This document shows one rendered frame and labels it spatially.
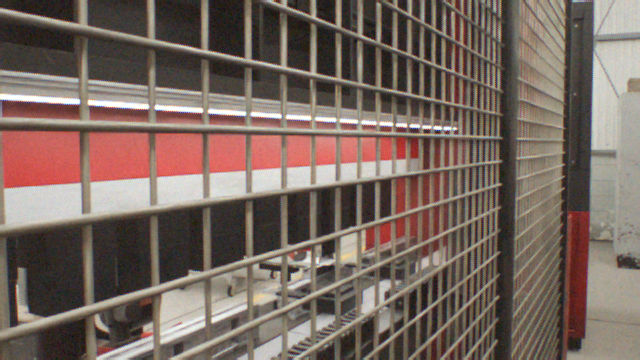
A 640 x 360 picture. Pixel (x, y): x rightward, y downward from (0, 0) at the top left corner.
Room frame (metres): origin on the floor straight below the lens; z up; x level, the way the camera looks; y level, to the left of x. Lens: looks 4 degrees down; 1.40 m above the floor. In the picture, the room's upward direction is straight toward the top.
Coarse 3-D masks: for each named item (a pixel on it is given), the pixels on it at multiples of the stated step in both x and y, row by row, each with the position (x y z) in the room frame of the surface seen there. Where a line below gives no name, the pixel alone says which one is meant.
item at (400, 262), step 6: (384, 258) 1.74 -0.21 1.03; (402, 258) 1.74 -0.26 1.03; (342, 264) 1.80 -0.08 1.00; (348, 264) 1.80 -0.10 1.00; (354, 264) 1.79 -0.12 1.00; (366, 264) 1.79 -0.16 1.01; (372, 264) 1.71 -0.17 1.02; (390, 264) 1.69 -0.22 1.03; (396, 264) 1.68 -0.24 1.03; (402, 264) 1.71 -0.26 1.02; (414, 264) 1.75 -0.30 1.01; (384, 270) 1.68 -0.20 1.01; (390, 270) 1.68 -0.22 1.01; (396, 270) 1.67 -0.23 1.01; (402, 270) 1.66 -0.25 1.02; (414, 270) 1.75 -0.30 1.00; (372, 276) 1.70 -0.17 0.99; (384, 276) 1.68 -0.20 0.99; (390, 276) 1.68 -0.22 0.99; (396, 276) 1.67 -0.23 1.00; (402, 276) 1.66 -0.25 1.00
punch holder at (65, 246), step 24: (24, 240) 0.95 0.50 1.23; (48, 240) 0.93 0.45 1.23; (72, 240) 0.97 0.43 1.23; (96, 240) 1.01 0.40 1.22; (24, 264) 0.96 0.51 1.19; (48, 264) 0.93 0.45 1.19; (72, 264) 0.97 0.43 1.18; (96, 264) 1.01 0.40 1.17; (24, 288) 0.96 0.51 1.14; (48, 288) 0.93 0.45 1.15; (72, 288) 0.97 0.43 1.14; (96, 288) 1.01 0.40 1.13; (48, 312) 0.93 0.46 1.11
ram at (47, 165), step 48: (48, 144) 0.93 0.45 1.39; (96, 144) 1.02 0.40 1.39; (144, 144) 1.12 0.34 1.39; (192, 144) 1.24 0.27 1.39; (240, 144) 1.39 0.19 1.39; (288, 144) 1.58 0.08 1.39; (384, 144) 2.18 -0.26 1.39; (48, 192) 0.93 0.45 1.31; (96, 192) 1.02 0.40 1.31; (144, 192) 1.12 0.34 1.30; (192, 192) 1.24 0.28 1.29; (240, 192) 1.39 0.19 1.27
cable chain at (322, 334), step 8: (352, 312) 1.17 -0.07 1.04; (344, 320) 1.12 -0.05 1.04; (352, 320) 1.11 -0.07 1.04; (368, 320) 1.12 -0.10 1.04; (328, 328) 1.07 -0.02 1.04; (352, 328) 1.06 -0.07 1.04; (368, 328) 1.12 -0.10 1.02; (320, 336) 1.02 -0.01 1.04; (328, 336) 1.02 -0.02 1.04; (344, 336) 1.03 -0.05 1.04; (352, 336) 1.06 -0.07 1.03; (368, 336) 1.12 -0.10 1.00; (304, 344) 0.99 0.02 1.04; (328, 344) 0.98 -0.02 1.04; (344, 344) 1.02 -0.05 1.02; (352, 344) 1.06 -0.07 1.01; (288, 352) 0.95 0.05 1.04; (296, 352) 0.94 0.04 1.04; (320, 352) 0.95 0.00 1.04; (328, 352) 0.97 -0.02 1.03; (344, 352) 1.03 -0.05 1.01
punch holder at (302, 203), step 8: (320, 192) 1.74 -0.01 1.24; (288, 200) 1.64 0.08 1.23; (296, 200) 1.62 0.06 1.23; (304, 200) 1.66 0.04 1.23; (320, 200) 1.74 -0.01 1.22; (288, 208) 1.64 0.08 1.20; (296, 208) 1.62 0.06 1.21; (304, 208) 1.66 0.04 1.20; (320, 208) 1.74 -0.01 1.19; (288, 216) 1.64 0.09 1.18; (296, 216) 1.62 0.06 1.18; (304, 216) 1.66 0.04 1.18; (320, 216) 1.74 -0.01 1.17; (288, 224) 1.64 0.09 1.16; (296, 224) 1.63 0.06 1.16; (304, 224) 1.66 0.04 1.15; (320, 224) 1.74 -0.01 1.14; (288, 232) 1.64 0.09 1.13; (296, 232) 1.63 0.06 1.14; (304, 232) 1.66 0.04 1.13; (320, 232) 1.74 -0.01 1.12; (288, 240) 1.64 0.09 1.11; (296, 240) 1.63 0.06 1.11; (304, 240) 1.66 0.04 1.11
